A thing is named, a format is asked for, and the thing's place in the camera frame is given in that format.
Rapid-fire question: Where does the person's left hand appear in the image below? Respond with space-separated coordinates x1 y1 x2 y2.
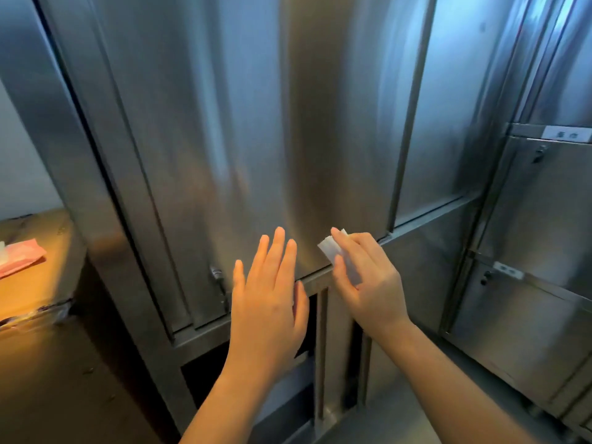
221 226 311 384

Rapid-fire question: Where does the person's right hand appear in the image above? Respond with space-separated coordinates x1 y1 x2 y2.
329 228 413 347

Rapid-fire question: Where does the white wet wipe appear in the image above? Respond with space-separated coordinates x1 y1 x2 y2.
317 228 364 287

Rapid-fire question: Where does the pink wet wipes pack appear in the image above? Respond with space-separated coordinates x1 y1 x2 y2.
0 239 47 279

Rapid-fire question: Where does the person's right forearm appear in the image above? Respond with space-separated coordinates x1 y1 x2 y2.
374 318 537 444

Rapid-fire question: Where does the stainless steel cabinet body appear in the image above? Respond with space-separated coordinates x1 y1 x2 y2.
439 0 592 440
0 0 533 444

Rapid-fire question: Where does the brown taped cardboard box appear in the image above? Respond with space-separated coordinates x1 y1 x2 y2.
0 207 163 444

